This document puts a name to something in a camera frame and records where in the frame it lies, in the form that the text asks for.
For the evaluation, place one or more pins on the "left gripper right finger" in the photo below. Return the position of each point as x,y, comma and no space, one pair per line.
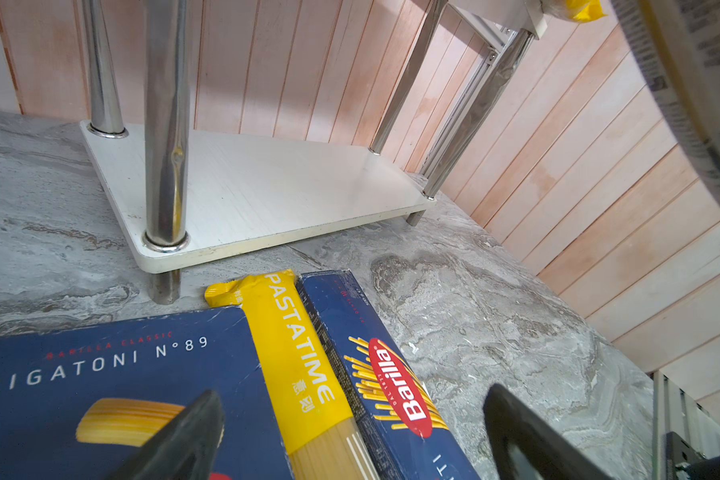
524,446

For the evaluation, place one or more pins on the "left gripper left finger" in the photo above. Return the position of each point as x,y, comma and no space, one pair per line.
186,448

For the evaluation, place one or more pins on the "blue Barilla spaghetti box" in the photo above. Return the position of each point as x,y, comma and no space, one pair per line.
405,434

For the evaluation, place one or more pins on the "dark blue spaghetti bag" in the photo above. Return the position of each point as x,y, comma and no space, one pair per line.
676,45

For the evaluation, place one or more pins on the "blue Barilla pasta box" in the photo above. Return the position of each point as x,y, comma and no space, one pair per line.
76,404

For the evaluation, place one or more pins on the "white two-tier shelf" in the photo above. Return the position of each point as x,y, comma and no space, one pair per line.
184,197

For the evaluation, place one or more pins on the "yellow Pastatime spaghetti bag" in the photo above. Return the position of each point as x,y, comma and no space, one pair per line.
317,425

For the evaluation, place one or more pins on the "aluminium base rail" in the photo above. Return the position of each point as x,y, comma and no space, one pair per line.
686,439

